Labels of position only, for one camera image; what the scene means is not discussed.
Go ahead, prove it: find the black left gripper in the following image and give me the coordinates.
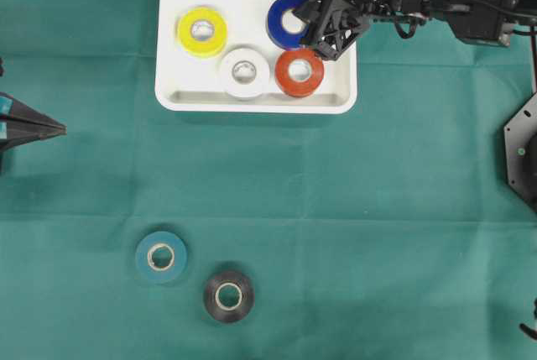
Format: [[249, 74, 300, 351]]
[[1, 92, 66, 167]]

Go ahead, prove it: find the blue tape roll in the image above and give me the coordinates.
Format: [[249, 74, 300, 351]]
[[266, 0, 307, 50]]

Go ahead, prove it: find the red tape roll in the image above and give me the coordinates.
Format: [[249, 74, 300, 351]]
[[275, 49, 325, 98]]

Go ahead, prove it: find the white tape roll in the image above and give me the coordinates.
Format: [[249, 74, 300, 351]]
[[217, 44, 271, 101]]

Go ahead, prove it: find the yellow tape roll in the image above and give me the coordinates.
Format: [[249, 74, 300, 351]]
[[176, 6, 227, 58]]

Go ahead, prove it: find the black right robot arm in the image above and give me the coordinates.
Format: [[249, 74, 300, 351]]
[[291, 0, 536, 61]]

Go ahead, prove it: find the white rectangular plastic case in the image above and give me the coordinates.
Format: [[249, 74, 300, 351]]
[[154, 0, 358, 114]]

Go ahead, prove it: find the teal tape roll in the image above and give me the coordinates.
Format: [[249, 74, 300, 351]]
[[135, 231, 188, 284]]

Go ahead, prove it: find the black tape roll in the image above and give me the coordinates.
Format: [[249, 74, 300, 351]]
[[203, 270, 255, 324]]

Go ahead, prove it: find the black clip at table edge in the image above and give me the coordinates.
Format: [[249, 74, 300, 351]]
[[519, 300, 537, 341]]

